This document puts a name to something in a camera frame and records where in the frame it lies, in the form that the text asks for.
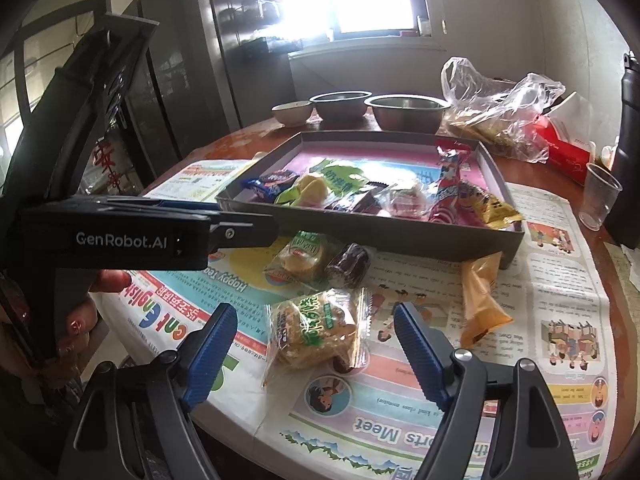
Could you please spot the blue wrapped candy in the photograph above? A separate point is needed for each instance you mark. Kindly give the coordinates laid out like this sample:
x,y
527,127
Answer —
x,y
267,182

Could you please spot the crumpled white paper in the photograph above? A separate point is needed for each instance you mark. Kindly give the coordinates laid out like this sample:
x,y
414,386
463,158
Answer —
x,y
622,265

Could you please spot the red box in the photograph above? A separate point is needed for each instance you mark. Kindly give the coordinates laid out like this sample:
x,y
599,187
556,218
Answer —
x,y
565,152

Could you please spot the brown chocolate bar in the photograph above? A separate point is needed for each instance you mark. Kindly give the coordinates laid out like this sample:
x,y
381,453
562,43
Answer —
x,y
357,201

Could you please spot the dish rack shelf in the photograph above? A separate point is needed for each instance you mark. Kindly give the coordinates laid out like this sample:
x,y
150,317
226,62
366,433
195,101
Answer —
x,y
250,10

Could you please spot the small steel bowl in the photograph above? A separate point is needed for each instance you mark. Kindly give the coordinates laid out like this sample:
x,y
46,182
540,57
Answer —
x,y
340,107

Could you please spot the large steel bowl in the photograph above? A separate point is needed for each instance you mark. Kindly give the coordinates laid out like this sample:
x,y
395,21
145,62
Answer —
x,y
407,112

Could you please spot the clear wrapped pink candy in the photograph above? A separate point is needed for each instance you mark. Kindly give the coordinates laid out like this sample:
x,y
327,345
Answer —
x,y
410,202

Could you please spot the green label pastry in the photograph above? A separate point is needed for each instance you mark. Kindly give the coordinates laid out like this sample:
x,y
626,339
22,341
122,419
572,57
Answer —
x,y
300,255

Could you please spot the newspaper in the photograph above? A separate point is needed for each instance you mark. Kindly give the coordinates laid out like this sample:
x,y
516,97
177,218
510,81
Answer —
x,y
500,400

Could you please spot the grey cardboard box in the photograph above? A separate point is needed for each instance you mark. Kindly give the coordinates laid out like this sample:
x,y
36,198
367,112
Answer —
x,y
400,240

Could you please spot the refrigerator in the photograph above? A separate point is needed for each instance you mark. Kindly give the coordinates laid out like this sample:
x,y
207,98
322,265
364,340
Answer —
x,y
170,85

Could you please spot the dark brown round candy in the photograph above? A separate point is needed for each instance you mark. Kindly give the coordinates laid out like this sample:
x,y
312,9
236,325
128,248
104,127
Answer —
x,y
350,262

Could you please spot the yellow purple snack packet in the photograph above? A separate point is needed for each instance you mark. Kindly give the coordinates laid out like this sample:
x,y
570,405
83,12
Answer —
x,y
495,212

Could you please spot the green candy packet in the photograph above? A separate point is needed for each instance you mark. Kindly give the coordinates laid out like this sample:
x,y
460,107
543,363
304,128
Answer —
x,y
345,177

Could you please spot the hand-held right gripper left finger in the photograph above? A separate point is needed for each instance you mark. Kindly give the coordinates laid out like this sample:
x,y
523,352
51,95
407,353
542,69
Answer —
x,y
212,355

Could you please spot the clear plastic bag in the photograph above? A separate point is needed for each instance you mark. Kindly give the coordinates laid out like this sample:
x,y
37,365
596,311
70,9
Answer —
x,y
500,105

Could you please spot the red paper decoration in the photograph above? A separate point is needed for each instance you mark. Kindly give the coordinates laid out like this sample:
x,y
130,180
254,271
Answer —
x,y
109,165

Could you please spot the rice crisp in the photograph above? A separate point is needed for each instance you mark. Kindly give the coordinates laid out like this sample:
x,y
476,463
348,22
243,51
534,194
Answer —
x,y
312,330

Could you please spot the clear plastic cup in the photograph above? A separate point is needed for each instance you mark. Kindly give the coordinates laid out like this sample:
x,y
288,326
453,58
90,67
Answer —
x,y
597,195

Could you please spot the black thermos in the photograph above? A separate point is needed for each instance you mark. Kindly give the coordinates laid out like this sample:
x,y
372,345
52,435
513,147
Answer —
x,y
627,160

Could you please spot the person's left hand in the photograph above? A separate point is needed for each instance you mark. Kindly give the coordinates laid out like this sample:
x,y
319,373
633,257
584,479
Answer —
x,y
75,327

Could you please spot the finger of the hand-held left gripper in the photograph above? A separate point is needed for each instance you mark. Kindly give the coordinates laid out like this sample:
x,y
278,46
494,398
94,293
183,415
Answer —
x,y
190,205
245,231

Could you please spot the red cartoon snack packet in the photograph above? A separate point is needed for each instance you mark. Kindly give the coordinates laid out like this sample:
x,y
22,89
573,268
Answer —
x,y
450,175

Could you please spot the orange wrapped snack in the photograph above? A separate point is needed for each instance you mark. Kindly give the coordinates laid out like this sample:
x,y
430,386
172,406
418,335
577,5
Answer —
x,y
480,295

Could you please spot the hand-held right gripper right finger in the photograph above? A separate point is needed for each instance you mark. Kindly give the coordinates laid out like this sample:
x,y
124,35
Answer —
x,y
417,355

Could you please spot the white ceramic bowl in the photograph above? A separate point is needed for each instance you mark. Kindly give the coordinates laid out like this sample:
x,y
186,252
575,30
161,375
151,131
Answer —
x,y
291,114

